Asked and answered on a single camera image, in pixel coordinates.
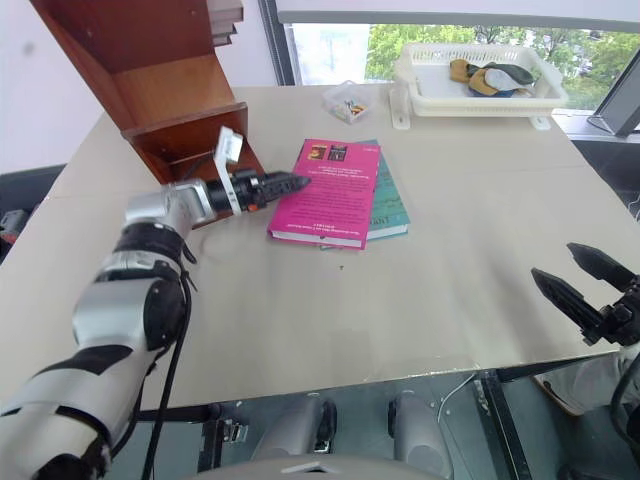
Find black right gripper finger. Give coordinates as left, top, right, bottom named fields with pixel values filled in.
left=530, top=267, right=610, bottom=342
left=565, top=242, right=638, bottom=292

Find grey stacked boards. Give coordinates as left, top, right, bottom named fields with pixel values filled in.
left=205, top=0, right=246, bottom=49

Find silver rounded robot leg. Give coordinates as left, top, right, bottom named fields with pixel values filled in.
left=248, top=394, right=340, bottom=467
left=388, top=391, right=455, bottom=467

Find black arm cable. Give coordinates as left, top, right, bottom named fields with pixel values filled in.
left=608, top=347, right=640, bottom=451
left=138, top=239, right=200, bottom=480

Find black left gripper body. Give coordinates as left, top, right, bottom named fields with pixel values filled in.
left=230, top=168, right=274, bottom=215

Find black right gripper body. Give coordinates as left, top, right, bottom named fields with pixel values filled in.
left=581, top=273, right=640, bottom=347

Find clear plastic box with bits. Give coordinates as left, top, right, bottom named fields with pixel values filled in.
left=321, top=79, right=377, bottom=124

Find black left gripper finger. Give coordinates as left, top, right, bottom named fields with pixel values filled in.
left=263, top=170, right=314, bottom=188
left=266, top=180, right=314, bottom=204

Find white cloth under table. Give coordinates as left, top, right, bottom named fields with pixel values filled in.
left=533, top=349, right=640, bottom=417

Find items in basket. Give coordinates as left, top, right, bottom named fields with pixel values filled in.
left=448, top=58, right=537, bottom=98

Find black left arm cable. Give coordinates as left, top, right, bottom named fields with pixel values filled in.
left=138, top=239, right=200, bottom=480

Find pink book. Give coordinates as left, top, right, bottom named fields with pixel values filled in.
left=266, top=138, right=383, bottom=251

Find dark framed monitor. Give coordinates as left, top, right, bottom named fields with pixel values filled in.
left=587, top=48, right=640, bottom=139

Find wooden bookshelf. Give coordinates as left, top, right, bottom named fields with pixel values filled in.
left=29, top=0, right=267, bottom=232

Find thin white wire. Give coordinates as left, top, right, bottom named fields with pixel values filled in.
left=433, top=372, right=476, bottom=427

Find white plastic basket tray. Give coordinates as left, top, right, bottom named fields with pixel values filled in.
left=389, top=42, right=571, bottom=132

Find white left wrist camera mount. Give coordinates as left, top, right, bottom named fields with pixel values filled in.
left=213, top=126, right=249, bottom=217

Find black seat with red object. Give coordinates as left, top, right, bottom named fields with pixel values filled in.
left=0, top=163, right=68, bottom=267

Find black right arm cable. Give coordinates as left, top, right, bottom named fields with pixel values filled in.
left=608, top=347, right=640, bottom=451

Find teal book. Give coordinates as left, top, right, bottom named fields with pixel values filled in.
left=366, top=139, right=411, bottom=242

